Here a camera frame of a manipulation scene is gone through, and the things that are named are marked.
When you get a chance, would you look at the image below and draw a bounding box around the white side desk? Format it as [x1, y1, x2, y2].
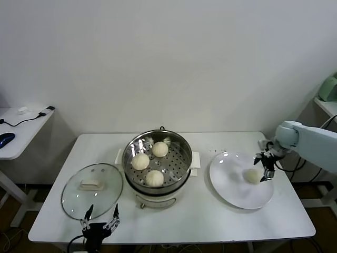
[0, 106, 56, 229]

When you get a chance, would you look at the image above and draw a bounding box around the perforated steel steamer basket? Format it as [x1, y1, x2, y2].
[115, 129, 201, 189]

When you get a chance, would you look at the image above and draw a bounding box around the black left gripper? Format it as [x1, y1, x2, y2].
[80, 203, 121, 253]

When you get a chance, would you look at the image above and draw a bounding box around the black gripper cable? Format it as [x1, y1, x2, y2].
[67, 235, 86, 253]
[275, 155, 308, 172]

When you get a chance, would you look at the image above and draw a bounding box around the white round plate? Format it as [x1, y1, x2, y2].
[209, 151, 274, 210]

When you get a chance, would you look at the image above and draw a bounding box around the black desk cable with adapter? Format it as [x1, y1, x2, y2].
[0, 106, 55, 127]

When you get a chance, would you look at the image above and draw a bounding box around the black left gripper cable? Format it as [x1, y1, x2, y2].
[67, 235, 86, 253]

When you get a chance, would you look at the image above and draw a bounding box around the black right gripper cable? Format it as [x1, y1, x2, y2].
[275, 155, 308, 172]

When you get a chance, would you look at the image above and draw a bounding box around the blue computer mouse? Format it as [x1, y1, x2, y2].
[0, 133, 16, 148]

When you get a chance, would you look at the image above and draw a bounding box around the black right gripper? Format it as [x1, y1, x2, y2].
[253, 151, 277, 183]

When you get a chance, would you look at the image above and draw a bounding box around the white steamed baozi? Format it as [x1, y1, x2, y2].
[131, 153, 150, 170]
[245, 169, 263, 184]
[152, 141, 169, 158]
[145, 170, 165, 188]

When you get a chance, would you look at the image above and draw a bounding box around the glass pot lid cream handle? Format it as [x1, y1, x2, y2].
[61, 163, 124, 221]

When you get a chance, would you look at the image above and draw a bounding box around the pale green appliance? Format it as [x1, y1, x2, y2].
[318, 72, 337, 103]

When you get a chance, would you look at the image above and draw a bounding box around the cream electric cooker base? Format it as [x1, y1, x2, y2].
[123, 168, 199, 210]

